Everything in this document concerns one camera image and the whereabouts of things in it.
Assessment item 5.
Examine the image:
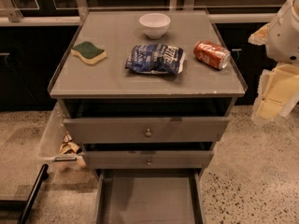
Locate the red soda can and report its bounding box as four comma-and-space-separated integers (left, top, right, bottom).
193, 41, 231, 70

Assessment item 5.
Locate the white ceramic bowl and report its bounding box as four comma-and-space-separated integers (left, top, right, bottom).
139, 13, 171, 39

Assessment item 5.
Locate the blue chip bag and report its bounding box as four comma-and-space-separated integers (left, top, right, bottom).
125, 44, 185, 75

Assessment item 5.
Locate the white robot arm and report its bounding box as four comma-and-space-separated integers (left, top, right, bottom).
249, 0, 299, 125

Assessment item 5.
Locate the grey bottom drawer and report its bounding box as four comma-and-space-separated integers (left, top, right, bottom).
93, 169, 206, 224

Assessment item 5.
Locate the crumpled snack wrapper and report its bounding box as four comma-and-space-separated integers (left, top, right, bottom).
59, 134, 82, 154

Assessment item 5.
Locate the green yellow sponge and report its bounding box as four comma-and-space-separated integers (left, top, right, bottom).
71, 41, 107, 65

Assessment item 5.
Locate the clear plastic bin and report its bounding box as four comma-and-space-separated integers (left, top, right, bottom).
37, 104, 86, 171

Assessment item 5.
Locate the metal railing frame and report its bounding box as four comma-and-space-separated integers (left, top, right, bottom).
0, 0, 287, 23

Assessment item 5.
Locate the grey drawer cabinet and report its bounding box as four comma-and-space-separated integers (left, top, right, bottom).
47, 10, 249, 224

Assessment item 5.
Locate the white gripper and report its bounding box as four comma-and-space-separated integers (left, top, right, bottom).
248, 0, 299, 125

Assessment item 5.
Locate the grey drawer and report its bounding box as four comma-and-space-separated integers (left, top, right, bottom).
82, 150, 214, 169
64, 117, 229, 144
93, 169, 206, 224

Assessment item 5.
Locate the black bar handle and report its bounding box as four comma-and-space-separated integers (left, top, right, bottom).
17, 164, 49, 224

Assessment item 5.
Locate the grey top drawer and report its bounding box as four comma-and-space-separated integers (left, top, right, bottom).
64, 117, 229, 144

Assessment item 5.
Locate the grey middle drawer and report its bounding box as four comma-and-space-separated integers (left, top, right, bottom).
82, 150, 214, 169

